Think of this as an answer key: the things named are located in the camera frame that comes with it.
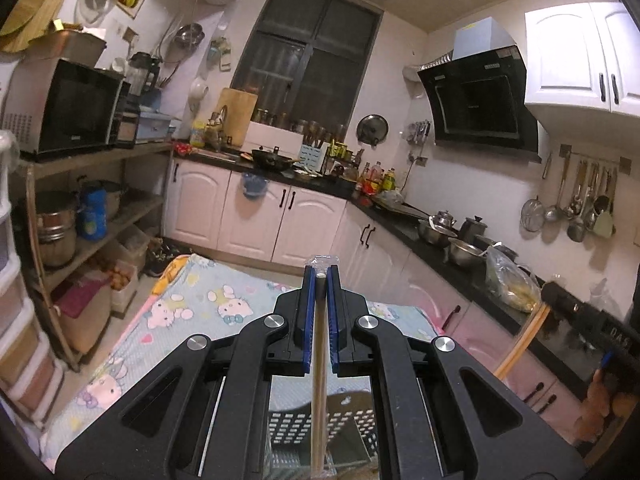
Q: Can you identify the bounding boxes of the silver black microwave oven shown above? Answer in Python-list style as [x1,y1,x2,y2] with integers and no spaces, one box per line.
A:
[2,58,124,158]

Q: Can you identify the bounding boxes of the blue canister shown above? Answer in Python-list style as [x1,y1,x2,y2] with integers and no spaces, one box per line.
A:
[80,186,107,242]

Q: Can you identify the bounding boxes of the black wok on stove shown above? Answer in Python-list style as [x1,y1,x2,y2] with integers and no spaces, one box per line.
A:
[241,146,298,172]

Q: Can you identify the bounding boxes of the black kettle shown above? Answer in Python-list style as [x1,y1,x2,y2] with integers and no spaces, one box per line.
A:
[459,216,487,244]

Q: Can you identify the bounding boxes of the Hello Kitty tablecloth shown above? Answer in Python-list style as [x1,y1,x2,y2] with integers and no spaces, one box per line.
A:
[39,252,446,474]

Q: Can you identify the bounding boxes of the hanging strainer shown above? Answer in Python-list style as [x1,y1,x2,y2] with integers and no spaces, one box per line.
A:
[520,154,552,233]

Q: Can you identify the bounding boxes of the dark kitchen window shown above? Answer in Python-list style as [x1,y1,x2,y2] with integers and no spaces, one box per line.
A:
[231,0,382,136]

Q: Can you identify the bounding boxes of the clear plastic food bag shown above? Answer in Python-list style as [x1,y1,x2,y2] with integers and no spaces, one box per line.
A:
[485,244,542,313]

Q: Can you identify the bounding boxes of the steel stock pot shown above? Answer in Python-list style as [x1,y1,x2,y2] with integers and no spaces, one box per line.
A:
[36,191,78,269]

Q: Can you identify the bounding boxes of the green plastic utensil basket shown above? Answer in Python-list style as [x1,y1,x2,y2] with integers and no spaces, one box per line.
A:
[262,391,380,479]

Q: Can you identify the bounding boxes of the woven bamboo tray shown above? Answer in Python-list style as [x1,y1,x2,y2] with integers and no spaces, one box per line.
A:
[1,0,64,53]

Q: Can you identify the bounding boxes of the white lower cabinets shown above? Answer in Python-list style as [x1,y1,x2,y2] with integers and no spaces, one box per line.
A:
[162,155,582,441]

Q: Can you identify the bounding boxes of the steel mixing bowl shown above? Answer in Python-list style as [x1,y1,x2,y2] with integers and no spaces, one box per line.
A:
[448,237,485,269]

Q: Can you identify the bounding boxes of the white upper wall cabinet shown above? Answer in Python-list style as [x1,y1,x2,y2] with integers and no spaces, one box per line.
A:
[525,2,639,122]

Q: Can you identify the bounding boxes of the black range hood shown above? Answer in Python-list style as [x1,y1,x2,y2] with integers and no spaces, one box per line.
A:
[418,18,541,162]

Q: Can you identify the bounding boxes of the wooden chopstick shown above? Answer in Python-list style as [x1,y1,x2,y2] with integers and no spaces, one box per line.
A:
[310,256,337,479]

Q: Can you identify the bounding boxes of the blender jug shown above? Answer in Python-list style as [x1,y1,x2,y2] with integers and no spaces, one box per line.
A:
[126,52,160,96]

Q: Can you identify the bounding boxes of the white plastic drawer tower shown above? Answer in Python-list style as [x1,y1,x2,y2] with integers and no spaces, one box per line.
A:
[0,130,64,429]

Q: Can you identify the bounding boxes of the wooden cutting board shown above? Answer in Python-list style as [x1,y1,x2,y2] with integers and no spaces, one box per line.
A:
[215,88,258,148]

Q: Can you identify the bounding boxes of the right hand orange glove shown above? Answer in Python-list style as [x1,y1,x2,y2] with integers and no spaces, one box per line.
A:
[574,368,639,442]

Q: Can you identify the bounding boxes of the wooden shelf rack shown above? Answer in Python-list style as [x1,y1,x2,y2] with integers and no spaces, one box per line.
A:
[17,142,172,370]

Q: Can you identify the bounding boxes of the black pot lid on wall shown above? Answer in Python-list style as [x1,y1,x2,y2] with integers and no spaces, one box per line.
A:
[356,114,388,148]

